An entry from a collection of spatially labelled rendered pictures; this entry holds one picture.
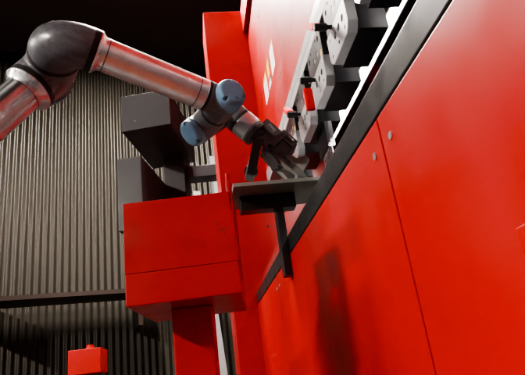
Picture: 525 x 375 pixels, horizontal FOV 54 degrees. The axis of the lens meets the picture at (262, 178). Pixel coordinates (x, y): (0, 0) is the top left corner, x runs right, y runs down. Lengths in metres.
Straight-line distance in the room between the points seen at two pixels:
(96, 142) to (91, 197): 0.50
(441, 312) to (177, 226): 0.39
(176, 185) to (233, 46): 0.81
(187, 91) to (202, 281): 0.59
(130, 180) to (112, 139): 2.21
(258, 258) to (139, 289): 1.47
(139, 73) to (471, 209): 0.88
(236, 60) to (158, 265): 1.92
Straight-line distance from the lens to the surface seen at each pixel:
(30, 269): 4.29
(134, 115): 2.64
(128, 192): 2.46
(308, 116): 1.44
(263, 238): 2.21
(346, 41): 1.12
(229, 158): 2.32
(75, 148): 4.62
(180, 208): 0.76
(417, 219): 0.57
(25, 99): 1.24
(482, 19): 0.45
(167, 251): 0.75
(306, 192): 1.38
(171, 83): 1.21
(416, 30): 0.56
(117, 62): 1.19
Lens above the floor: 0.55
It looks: 21 degrees up
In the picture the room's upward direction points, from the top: 8 degrees counter-clockwise
